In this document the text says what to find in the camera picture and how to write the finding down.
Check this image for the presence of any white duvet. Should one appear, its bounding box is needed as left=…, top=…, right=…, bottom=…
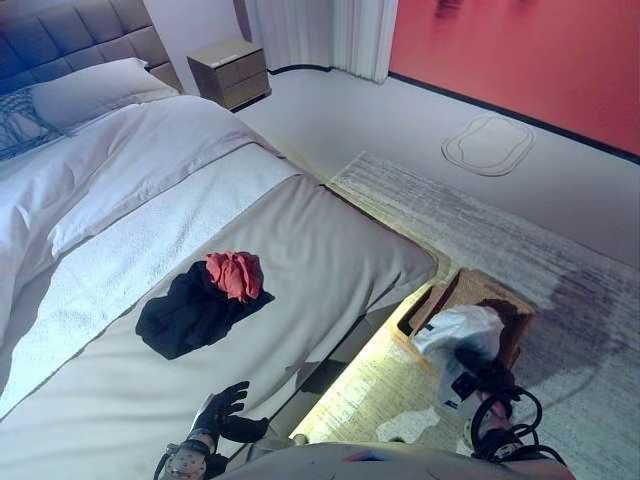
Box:
left=0, top=94, right=289, bottom=351

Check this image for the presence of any white oval floor mat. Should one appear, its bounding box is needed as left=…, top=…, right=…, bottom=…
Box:
left=440, top=113, right=537, bottom=178

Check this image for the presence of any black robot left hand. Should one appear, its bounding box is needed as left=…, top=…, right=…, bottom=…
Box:
left=191, top=380, right=271, bottom=447

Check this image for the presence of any brown two-drawer nightstand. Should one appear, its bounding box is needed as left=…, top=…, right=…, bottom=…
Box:
left=186, top=38, right=273, bottom=113

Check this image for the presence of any white pleated curtain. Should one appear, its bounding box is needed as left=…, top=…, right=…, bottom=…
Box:
left=243, top=0, right=400, bottom=86

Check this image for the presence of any padded brown headboard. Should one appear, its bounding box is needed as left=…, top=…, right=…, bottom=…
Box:
left=0, top=0, right=184, bottom=97

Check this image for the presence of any black garment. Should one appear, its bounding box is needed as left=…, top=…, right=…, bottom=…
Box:
left=135, top=259, right=277, bottom=362

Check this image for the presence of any bed with white bedding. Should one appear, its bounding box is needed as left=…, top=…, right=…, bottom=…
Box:
left=0, top=174, right=439, bottom=480

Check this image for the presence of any grey robot torso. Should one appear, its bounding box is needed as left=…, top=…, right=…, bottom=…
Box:
left=214, top=439, right=576, bottom=480

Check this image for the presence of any white garment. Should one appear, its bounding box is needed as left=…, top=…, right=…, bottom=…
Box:
left=411, top=304, right=507, bottom=410

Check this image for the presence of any grey streaked rug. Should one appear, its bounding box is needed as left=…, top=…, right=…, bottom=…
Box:
left=299, top=150, right=640, bottom=480

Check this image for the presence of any white pillow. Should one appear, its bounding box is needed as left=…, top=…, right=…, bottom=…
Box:
left=28, top=56, right=180, bottom=137

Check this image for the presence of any patterned grey cushion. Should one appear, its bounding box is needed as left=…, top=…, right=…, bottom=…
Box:
left=0, top=87, right=57, bottom=162

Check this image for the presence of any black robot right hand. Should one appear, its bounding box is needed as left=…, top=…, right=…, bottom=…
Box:
left=451, top=346, right=522, bottom=405

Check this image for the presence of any woven wicker basket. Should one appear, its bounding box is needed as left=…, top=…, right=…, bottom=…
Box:
left=394, top=267, right=536, bottom=375

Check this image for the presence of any white textured bedspread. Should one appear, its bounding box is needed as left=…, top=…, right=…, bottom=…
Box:
left=0, top=155, right=304, bottom=414

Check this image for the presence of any red garment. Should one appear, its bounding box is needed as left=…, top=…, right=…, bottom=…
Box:
left=205, top=250, right=265, bottom=303

